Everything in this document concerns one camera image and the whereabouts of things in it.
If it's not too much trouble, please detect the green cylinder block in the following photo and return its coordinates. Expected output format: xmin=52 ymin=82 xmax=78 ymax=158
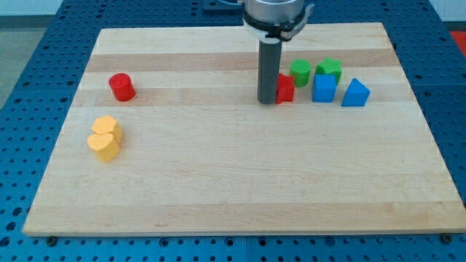
xmin=290 ymin=59 xmax=312 ymax=87

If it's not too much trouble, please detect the light wooden board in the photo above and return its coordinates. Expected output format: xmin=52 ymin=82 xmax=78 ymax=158
xmin=23 ymin=23 xmax=465 ymax=237

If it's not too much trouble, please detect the red star block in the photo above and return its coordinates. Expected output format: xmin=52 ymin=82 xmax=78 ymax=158
xmin=275 ymin=73 xmax=295 ymax=104

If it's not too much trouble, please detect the green star block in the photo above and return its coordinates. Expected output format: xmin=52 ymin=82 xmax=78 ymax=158
xmin=315 ymin=57 xmax=342 ymax=84

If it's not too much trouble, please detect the blue triangle block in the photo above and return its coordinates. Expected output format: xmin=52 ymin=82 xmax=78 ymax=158
xmin=341 ymin=79 xmax=371 ymax=107

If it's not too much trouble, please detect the blue cube block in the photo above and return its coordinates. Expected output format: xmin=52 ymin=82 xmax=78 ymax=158
xmin=312 ymin=74 xmax=337 ymax=103

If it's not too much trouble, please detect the yellow heart block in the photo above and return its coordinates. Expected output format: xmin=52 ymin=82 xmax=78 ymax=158
xmin=87 ymin=133 xmax=120 ymax=162

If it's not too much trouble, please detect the red cylinder block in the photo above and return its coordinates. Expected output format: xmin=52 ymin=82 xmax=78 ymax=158
xmin=108 ymin=73 xmax=136 ymax=102

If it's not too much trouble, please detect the yellow hexagon block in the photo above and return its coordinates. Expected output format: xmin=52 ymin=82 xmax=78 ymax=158
xmin=92 ymin=115 xmax=123 ymax=143

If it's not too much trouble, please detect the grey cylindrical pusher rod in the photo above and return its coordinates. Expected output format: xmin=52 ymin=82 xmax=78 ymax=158
xmin=257 ymin=41 xmax=283 ymax=104

